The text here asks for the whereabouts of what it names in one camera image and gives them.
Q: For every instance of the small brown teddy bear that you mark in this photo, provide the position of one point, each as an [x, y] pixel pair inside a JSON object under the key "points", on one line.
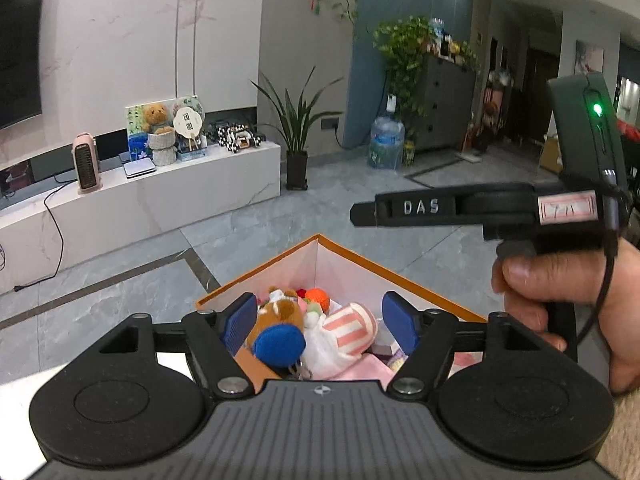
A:
{"points": [[154, 116]]}

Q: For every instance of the grey cabinet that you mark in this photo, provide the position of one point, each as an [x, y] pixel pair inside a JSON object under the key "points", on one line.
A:
{"points": [[445, 100]]}

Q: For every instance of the blue tissue box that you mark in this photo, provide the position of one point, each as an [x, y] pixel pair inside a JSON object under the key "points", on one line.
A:
{"points": [[137, 149]]}

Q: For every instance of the floral round fan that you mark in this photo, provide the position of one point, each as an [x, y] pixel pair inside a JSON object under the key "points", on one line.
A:
{"points": [[187, 102]]}

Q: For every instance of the white tablet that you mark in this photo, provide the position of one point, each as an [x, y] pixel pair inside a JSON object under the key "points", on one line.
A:
{"points": [[139, 168]]}

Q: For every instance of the long-leaf potted plant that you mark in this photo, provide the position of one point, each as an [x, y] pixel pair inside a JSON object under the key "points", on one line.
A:
{"points": [[296, 170]]}

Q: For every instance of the checkered toy car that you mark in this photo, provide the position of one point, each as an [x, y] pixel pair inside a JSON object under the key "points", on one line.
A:
{"points": [[237, 137]]}

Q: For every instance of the white marble media console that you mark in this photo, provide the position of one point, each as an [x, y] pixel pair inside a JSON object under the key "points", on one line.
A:
{"points": [[175, 200]]}

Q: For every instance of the black television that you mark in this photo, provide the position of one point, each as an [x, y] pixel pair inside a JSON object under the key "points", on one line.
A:
{"points": [[20, 50]]}

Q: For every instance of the light blue tray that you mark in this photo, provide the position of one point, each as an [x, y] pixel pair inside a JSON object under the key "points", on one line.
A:
{"points": [[192, 155]]}

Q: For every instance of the panda plush with striped body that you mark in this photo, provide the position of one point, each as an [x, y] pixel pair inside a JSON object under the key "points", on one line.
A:
{"points": [[345, 330]]}

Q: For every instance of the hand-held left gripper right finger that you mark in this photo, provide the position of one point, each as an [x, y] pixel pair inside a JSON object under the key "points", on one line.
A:
{"points": [[400, 320]]}

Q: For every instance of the brown teddy bear blue outfit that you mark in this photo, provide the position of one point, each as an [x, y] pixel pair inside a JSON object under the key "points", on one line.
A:
{"points": [[280, 345]]}

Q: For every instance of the cream round paper fan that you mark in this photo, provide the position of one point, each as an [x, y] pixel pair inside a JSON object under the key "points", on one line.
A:
{"points": [[189, 124]]}

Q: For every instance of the cardboard carton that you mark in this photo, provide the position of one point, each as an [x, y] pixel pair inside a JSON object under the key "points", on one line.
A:
{"points": [[550, 155]]}

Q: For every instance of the orange cardboard box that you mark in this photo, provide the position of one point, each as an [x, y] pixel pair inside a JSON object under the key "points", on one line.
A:
{"points": [[350, 265]]}

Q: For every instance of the pink space heater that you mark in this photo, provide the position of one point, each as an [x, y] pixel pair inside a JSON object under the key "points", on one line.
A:
{"points": [[86, 165]]}

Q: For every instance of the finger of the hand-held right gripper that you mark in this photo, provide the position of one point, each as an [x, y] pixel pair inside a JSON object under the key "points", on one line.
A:
{"points": [[364, 214]]}

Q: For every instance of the green bamboo painting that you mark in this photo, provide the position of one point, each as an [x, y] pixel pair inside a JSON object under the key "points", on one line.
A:
{"points": [[132, 117]]}

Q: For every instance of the pink card wallet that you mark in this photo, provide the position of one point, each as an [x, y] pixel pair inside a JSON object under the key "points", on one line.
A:
{"points": [[465, 358]]}

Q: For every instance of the pink fabric pouch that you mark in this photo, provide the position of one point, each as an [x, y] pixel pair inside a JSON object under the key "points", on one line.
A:
{"points": [[365, 372]]}

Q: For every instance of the green ivy plant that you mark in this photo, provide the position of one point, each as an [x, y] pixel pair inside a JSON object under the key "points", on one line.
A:
{"points": [[405, 45]]}

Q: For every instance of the person's right hand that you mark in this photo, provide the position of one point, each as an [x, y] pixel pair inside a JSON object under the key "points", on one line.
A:
{"points": [[550, 282]]}

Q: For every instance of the wall outlet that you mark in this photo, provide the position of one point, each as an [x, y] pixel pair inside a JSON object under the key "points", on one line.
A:
{"points": [[330, 122]]}

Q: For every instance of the large water bottle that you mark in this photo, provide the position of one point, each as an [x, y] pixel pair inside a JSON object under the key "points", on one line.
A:
{"points": [[386, 142]]}

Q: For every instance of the orange crochet fruit toy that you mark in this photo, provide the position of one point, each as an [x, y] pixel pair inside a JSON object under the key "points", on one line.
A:
{"points": [[317, 297]]}

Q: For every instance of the framed wall picture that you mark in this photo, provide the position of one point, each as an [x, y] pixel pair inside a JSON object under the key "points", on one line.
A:
{"points": [[590, 58]]}

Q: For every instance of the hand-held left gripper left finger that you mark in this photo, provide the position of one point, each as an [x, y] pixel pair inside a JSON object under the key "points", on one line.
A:
{"points": [[239, 320]]}

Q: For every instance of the white crochet basket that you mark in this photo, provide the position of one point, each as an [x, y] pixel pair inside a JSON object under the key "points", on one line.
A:
{"points": [[164, 157], [162, 140]]}

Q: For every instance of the small decor bottles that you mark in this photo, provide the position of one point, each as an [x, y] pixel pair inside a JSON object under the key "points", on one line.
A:
{"points": [[450, 47]]}

